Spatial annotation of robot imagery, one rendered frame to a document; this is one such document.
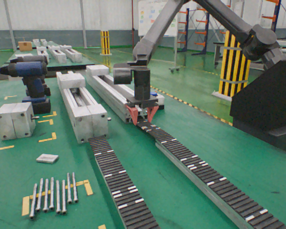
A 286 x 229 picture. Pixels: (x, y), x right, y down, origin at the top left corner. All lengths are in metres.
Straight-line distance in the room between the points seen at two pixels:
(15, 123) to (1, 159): 0.14
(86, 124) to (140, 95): 0.21
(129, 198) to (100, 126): 0.33
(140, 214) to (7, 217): 0.26
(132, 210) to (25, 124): 0.52
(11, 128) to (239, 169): 0.71
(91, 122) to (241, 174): 0.45
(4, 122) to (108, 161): 0.41
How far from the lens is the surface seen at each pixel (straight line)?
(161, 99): 0.97
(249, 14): 3.95
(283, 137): 0.92
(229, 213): 0.49
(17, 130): 0.84
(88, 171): 0.59
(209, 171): 0.54
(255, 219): 0.46
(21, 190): 0.59
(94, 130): 0.72
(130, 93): 0.95
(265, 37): 0.94
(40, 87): 1.04
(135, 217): 0.42
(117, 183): 0.49
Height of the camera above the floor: 1.12
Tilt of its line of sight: 21 degrees down
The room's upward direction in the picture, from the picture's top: straight up
